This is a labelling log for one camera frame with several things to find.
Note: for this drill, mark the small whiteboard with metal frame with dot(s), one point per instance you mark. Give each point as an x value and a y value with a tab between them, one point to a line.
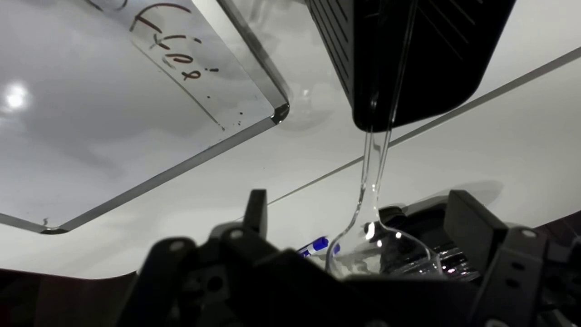
101	100

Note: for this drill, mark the black rectangular rack bin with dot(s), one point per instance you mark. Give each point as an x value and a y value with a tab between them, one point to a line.
406	60

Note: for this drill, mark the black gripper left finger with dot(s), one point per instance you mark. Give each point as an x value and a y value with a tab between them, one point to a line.
254	216

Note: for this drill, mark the blue marker pen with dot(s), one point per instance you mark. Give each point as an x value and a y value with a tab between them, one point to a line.
319	246

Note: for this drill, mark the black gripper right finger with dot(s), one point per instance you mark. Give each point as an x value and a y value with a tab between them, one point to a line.
472	227

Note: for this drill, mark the clear plastic ladle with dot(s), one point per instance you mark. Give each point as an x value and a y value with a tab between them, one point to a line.
366	246

